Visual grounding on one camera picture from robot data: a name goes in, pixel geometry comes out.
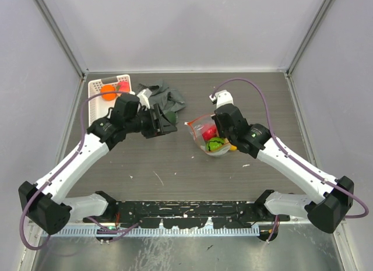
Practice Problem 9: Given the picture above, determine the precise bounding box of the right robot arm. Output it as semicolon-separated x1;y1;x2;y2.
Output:
212;104;354;234

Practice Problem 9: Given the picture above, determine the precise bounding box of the white slotted cable duct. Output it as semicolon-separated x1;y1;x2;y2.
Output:
54;225;260;238

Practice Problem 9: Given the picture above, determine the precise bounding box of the green striped melon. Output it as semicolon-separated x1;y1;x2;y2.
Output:
205;137;225;152

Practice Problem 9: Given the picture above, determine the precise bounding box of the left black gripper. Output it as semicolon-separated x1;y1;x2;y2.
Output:
125;103;176;139

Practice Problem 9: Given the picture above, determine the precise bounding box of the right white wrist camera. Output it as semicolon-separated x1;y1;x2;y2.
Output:
209;90;234;108

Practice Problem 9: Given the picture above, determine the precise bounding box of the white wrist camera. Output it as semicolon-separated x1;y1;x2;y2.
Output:
136;88;152;109
209;90;234;108

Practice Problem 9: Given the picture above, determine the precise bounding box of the dark green avocado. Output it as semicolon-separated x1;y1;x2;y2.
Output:
165;111;177;125

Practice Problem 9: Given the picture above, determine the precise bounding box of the red apple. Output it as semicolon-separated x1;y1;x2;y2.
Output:
201;124;217;142

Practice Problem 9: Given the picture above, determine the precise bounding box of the grey crumpled cloth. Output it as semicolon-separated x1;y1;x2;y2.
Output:
138;80;186;114

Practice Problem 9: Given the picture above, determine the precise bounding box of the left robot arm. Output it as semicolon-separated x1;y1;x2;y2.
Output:
19;93;177;235

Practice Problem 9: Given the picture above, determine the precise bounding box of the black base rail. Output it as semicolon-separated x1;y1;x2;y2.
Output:
93;201;275;229

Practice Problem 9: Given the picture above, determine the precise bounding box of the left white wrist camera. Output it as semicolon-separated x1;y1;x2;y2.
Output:
136;88;152;109

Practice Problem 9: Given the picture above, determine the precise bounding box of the peach fruit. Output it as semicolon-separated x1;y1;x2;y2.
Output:
116;81;131;93

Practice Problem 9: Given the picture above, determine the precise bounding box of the clear zip top bag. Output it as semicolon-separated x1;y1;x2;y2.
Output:
185;114;231;157

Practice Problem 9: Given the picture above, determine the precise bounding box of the orange fruit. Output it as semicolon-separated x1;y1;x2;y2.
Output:
100;85;117;101

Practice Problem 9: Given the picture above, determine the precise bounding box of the white perforated plastic basket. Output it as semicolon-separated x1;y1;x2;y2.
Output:
88;74;134;126

